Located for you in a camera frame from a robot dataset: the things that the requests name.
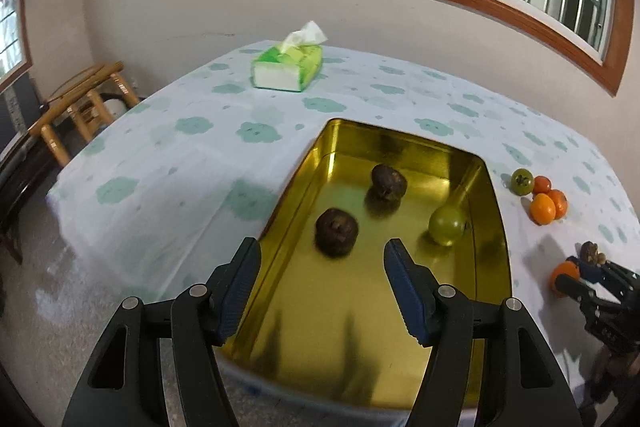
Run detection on dark cabinet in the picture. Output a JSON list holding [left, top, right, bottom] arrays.
[[1, 133, 56, 265]]

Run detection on gold red metal tin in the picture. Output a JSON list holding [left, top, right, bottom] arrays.
[[221, 119, 512, 411]]

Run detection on small red tomato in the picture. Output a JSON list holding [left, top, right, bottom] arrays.
[[532, 176, 552, 195]]

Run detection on bamboo chair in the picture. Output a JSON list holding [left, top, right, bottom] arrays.
[[28, 61, 141, 167]]

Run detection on small green tomato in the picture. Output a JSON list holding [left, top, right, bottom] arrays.
[[510, 168, 535, 196]]

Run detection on small dark passion fruit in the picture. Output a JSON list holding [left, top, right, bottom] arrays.
[[371, 164, 408, 202]]

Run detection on side window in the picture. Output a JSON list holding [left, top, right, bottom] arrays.
[[0, 0, 32, 89]]

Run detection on green tissue box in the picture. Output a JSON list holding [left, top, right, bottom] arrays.
[[250, 20, 328, 92]]

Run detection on cloud-pattern tablecloth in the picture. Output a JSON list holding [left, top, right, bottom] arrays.
[[49, 42, 639, 424]]

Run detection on orange tangerine rear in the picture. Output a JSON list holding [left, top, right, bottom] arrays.
[[547, 188, 570, 220]]

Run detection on large green tomato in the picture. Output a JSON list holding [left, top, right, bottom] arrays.
[[428, 205, 466, 247]]

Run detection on orange tangerine front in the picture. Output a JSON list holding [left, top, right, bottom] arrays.
[[528, 193, 556, 225]]

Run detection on orange with stem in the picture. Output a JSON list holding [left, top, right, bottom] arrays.
[[549, 260, 582, 298]]

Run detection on orange tangerine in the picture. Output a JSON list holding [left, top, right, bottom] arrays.
[[547, 188, 570, 220], [528, 193, 556, 225]]

